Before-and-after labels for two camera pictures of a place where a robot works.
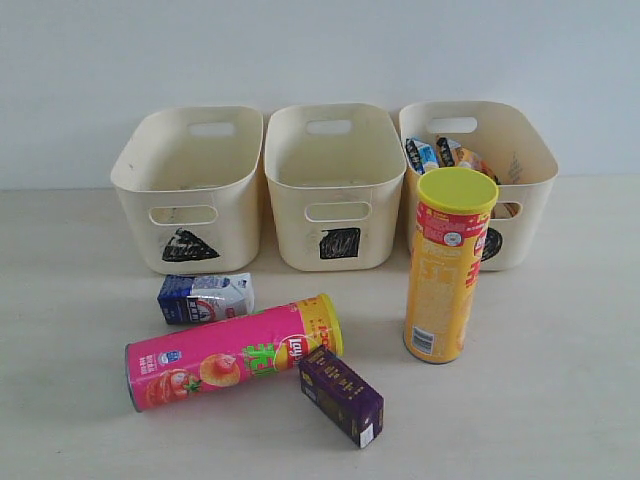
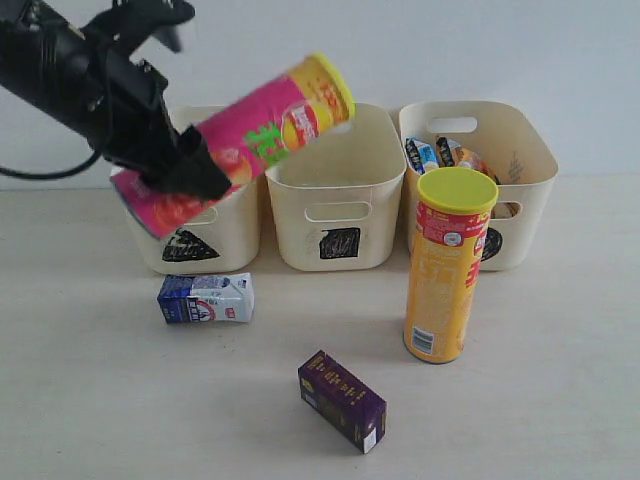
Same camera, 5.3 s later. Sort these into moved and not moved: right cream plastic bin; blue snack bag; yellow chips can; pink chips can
Moved: pink chips can
Not moved: blue snack bag; right cream plastic bin; yellow chips can
